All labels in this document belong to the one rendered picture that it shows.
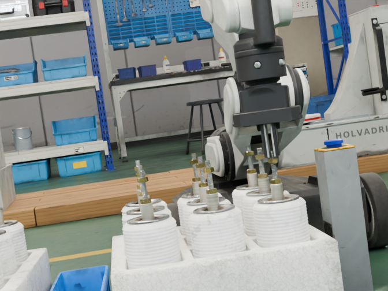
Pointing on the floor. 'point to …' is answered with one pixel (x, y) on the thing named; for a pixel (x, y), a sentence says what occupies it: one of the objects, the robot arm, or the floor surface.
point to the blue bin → (83, 279)
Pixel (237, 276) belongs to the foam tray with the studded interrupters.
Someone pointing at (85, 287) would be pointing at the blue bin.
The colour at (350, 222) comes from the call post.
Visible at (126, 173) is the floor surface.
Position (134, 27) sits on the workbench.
